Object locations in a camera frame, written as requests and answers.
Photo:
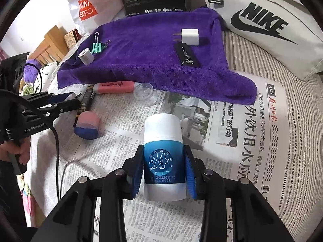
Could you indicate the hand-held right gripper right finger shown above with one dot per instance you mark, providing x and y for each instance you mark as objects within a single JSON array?
[{"x": 189, "y": 171}]

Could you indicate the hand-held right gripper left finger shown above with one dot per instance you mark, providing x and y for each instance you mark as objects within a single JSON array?
[{"x": 137, "y": 166}]

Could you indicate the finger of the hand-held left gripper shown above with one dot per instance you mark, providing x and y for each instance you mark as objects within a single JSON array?
[
  {"x": 58, "y": 108},
  {"x": 60, "y": 97}
]

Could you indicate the black gold tube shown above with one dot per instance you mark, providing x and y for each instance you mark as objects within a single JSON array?
[{"x": 85, "y": 100}]

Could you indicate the blue white bottle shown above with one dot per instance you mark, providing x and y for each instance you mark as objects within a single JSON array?
[{"x": 164, "y": 136}]

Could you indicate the white tape roll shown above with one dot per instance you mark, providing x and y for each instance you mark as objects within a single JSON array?
[{"x": 87, "y": 56}]

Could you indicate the pink white pen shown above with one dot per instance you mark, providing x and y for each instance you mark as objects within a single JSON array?
[{"x": 113, "y": 87}]

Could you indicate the green binder clip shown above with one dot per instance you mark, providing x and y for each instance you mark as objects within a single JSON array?
[{"x": 97, "y": 48}]

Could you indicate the clear plastic lid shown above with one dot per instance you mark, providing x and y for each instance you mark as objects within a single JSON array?
[{"x": 143, "y": 92}]

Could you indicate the black case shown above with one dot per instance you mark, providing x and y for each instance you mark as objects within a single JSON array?
[{"x": 188, "y": 55}]

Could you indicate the white charger plug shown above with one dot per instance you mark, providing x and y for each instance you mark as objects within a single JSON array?
[{"x": 190, "y": 36}]

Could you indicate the person's left hand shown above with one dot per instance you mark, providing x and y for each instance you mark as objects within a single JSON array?
[{"x": 24, "y": 148}]

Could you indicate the white dotted cloth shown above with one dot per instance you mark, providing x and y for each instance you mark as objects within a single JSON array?
[{"x": 45, "y": 77}]

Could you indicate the purple plush toy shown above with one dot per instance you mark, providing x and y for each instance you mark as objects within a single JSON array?
[{"x": 32, "y": 70}]

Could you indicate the newspaper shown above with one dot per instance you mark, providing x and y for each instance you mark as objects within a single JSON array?
[{"x": 227, "y": 136}]

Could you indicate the wooden headboard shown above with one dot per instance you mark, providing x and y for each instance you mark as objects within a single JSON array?
[{"x": 50, "y": 45}]

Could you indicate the brown patterned box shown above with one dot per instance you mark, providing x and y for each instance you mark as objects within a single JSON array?
[{"x": 70, "y": 37}]

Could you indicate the pink cloth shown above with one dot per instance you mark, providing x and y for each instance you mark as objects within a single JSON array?
[{"x": 27, "y": 201}]

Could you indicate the purple towel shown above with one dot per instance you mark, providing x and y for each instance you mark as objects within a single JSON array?
[{"x": 141, "y": 55}]

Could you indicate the white plastic bag red label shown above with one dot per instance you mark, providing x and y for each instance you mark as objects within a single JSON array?
[{"x": 106, "y": 2}]

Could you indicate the white waist bag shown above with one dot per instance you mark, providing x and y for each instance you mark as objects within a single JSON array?
[{"x": 305, "y": 58}]

